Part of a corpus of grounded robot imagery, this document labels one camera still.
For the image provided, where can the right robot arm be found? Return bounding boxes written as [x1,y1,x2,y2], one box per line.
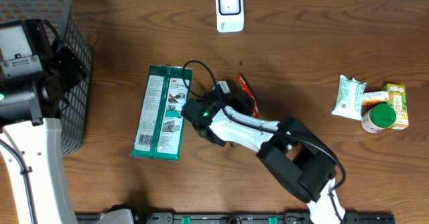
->
[181,99,346,223]

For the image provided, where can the red Nescafe coffee stick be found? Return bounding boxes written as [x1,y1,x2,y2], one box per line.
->
[237,73,259,118]

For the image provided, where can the green white package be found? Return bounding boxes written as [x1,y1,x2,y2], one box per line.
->
[131,65,193,161]

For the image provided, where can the light blue wipes pack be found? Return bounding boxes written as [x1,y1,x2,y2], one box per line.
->
[332,75,367,121]

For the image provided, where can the orange snack packet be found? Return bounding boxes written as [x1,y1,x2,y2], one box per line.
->
[362,91,389,105]

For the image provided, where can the green lid jar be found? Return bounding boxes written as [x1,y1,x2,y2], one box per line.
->
[361,103,396,133]

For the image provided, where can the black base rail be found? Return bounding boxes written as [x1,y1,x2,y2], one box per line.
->
[137,213,396,224]

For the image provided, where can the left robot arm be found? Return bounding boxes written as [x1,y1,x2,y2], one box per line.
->
[1,19,89,223]

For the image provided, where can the grey plastic mesh basket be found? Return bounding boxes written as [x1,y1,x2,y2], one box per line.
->
[1,0,93,155]

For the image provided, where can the green tea carton box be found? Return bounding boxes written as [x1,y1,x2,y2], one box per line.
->
[383,83,409,130]

